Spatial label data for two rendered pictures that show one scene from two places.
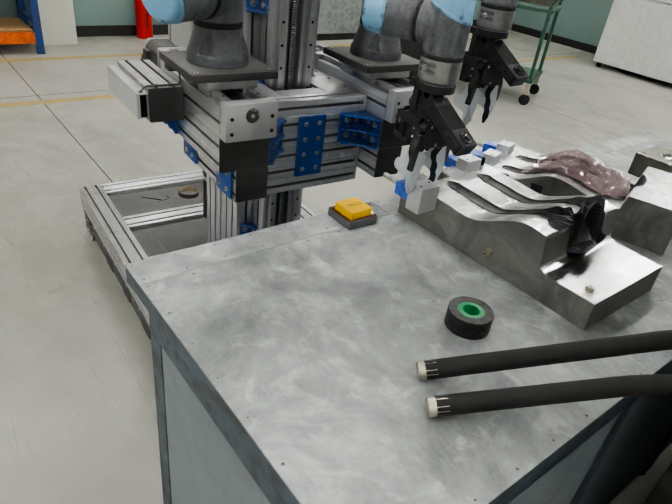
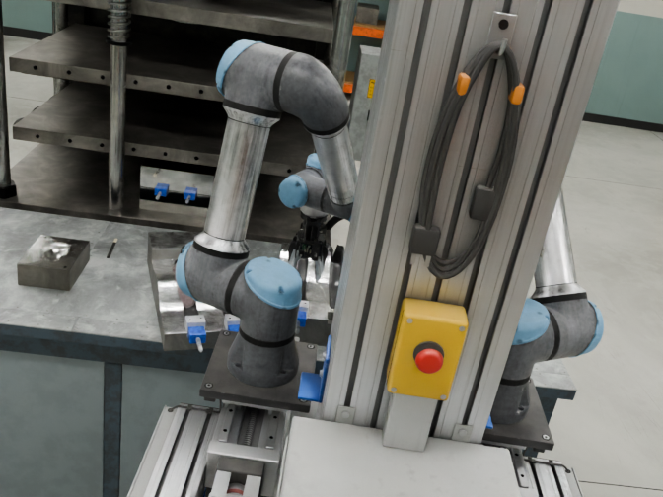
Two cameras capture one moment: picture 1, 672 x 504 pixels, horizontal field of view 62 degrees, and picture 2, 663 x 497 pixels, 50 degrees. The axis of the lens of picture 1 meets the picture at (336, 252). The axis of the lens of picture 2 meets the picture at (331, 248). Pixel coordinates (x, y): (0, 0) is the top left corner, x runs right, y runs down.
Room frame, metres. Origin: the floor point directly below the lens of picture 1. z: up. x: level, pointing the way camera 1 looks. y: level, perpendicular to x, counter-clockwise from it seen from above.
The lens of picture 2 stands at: (2.65, 0.78, 1.94)
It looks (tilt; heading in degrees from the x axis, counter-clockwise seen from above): 26 degrees down; 217
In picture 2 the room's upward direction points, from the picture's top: 10 degrees clockwise
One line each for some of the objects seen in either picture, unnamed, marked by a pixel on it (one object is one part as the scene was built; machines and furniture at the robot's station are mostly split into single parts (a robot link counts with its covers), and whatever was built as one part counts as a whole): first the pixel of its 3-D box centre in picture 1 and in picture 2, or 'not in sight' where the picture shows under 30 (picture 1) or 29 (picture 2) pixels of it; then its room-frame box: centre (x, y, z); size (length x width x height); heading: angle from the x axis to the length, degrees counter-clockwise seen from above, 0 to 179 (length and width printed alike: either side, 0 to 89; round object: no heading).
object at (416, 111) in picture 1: (426, 113); not in sight; (1.05, -0.13, 1.09); 0.09 x 0.08 x 0.12; 42
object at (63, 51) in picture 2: not in sight; (185, 64); (0.80, -1.46, 1.26); 1.10 x 0.74 x 0.05; 132
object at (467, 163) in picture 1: (453, 160); (298, 319); (1.34, -0.26, 0.89); 0.13 x 0.05 x 0.05; 41
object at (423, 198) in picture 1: (406, 187); not in sight; (1.06, -0.12, 0.93); 0.13 x 0.05 x 0.05; 42
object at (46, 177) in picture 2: not in sight; (177, 187); (0.83, -1.42, 0.75); 1.30 x 0.84 x 0.06; 132
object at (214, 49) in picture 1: (218, 39); (497, 382); (1.41, 0.35, 1.09); 0.15 x 0.15 x 0.10
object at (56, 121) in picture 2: not in sight; (183, 124); (0.80, -1.46, 1.01); 1.10 x 0.74 x 0.05; 132
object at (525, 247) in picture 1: (524, 221); (319, 282); (1.10, -0.40, 0.87); 0.50 x 0.26 x 0.14; 42
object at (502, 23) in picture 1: (494, 19); (316, 205); (1.32, -0.27, 1.23); 0.08 x 0.08 x 0.05
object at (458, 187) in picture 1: (527, 197); (318, 270); (1.12, -0.39, 0.92); 0.35 x 0.16 x 0.09; 42
